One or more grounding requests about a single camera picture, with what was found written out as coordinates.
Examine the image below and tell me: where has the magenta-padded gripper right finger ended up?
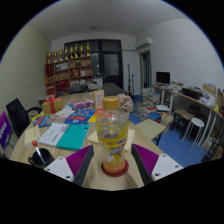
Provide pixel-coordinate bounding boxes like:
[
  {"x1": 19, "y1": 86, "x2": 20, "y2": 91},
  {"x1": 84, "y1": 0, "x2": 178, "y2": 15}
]
[{"x1": 130, "y1": 143, "x2": 184, "y2": 186}]

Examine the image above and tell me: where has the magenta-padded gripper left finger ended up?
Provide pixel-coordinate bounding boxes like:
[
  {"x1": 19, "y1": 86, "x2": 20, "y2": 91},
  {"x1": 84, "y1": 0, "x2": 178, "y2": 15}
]
[{"x1": 44, "y1": 144, "x2": 95, "y2": 187}]

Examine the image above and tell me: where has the yellow drink bottle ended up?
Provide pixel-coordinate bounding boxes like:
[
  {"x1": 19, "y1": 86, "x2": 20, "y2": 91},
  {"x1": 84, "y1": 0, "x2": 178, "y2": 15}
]
[{"x1": 95, "y1": 95, "x2": 131, "y2": 175}]

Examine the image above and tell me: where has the flat round red coaster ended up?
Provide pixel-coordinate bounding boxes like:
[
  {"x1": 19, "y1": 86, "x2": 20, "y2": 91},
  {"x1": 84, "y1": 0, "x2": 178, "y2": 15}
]
[{"x1": 100, "y1": 158, "x2": 130, "y2": 178}]

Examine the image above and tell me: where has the teal book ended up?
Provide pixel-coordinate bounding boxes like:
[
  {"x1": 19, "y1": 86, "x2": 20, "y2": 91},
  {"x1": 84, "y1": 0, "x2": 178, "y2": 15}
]
[{"x1": 55, "y1": 123, "x2": 91, "y2": 151}]

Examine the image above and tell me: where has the black mug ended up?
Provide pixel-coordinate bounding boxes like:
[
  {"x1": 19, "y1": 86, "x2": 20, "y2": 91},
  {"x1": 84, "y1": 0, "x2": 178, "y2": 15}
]
[{"x1": 27, "y1": 147, "x2": 56, "y2": 169}]

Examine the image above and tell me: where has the white book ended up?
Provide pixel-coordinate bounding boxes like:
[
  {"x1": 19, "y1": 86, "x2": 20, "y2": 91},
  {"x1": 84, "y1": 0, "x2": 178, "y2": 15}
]
[{"x1": 38, "y1": 122, "x2": 71, "y2": 147}]

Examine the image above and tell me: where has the blue picture book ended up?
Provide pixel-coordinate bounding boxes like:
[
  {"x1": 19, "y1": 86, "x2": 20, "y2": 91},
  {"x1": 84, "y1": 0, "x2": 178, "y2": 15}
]
[{"x1": 63, "y1": 107, "x2": 98, "y2": 125}]

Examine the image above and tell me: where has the red-tipped stick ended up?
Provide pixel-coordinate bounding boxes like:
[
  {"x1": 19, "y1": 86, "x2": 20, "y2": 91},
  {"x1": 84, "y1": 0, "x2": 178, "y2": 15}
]
[{"x1": 31, "y1": 139, "x2": 46, "y2": 164}]

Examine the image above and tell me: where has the orange book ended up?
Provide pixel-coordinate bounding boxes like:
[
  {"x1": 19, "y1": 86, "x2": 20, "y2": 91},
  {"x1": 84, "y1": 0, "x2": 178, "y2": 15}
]
[{"x1": 87, "y1": 109, "x2": 101, "y2": 124}]

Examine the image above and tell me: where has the pale yellow notepad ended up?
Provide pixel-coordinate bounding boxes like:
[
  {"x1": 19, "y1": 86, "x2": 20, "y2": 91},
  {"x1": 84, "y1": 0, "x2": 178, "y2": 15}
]
[{"x1": 23, "y1": 125, "x2": 41, "y2": 149}]

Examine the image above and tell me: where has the white round stool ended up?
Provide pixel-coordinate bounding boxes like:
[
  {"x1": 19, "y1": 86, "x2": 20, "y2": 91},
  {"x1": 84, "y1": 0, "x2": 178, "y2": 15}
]
[{"x1": 181, "y1": 117, "x2": 206, "y2": 152}]

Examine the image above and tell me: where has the pink patterned box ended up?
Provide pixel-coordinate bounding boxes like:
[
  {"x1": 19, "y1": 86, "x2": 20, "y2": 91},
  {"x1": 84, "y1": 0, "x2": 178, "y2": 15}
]
[{"x1": 71, "y1": 98, "x2": 95, "y2": 111}]

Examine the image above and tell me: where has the pile of books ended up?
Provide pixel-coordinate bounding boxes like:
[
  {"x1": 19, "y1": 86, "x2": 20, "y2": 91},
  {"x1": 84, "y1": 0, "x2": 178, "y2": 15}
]
[{"x1": 134, "y1": 87, "x2": 171, "y2": 122}]

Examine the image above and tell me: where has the yellow gift box, red ribbon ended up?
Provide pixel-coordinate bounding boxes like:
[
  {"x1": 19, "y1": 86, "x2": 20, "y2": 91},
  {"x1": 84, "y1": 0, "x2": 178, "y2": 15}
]
[{"x1": 41, "y1": 93, "x2": 65, "y2": 117}]

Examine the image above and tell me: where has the flower bouquet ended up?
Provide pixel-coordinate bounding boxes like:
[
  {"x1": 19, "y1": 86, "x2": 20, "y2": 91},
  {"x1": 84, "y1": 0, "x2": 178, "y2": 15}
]
[{"x1": 116, "y1": 93, "x2": 135, "y2": 114}]

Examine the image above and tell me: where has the tall tan carton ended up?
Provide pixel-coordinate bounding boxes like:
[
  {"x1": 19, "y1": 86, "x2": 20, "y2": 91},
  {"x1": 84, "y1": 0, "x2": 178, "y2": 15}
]
[{"x1": 92, "y1": 89, "x2": 106, "y2": 111}]

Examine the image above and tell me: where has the black office chair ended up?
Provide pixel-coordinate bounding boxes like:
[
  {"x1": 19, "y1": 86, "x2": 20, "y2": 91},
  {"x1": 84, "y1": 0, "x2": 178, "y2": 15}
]
[{"x1": 5, "y1": 97, "x2": 44, "y2": 139}]

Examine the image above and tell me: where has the purple sign on stand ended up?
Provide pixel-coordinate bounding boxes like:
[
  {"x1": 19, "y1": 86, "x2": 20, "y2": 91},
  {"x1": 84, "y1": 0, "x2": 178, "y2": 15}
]
[{"x1": 0, "y1": 110, "x2": 14, "y2": 151}]

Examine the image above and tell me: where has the black computer monitor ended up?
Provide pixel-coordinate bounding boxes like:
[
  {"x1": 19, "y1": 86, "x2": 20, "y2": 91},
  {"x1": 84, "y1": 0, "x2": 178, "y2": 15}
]
[{"x1": 155, "y1": 70, "x2": 172, "y2": 85}]

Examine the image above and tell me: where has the wooden shelf unit with trophies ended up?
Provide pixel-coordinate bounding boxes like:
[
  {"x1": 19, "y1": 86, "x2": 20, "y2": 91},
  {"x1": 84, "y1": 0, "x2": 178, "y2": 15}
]
[{"x1": 44, "y1": 42, "x2": 94, "y2": 96}]

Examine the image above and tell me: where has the dark glass door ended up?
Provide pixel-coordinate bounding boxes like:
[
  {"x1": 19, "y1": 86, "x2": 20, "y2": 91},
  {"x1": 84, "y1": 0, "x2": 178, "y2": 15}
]
[{"x1": 63, "y1": 39, "x2": 124, "y2": 90}]

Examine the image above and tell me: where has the white air conditioner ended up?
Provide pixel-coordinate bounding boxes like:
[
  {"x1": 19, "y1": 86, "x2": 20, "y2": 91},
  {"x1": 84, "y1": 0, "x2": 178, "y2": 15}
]
[{"x1": 136, "y1": 36, "x2": 154, "y2": 50}]

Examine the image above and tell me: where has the long wooden wall desk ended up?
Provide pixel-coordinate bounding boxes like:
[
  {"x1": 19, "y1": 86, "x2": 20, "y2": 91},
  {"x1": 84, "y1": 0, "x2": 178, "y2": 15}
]
[{"x1": 152, "y1": 83, "x2": 224, "y2": 149}]

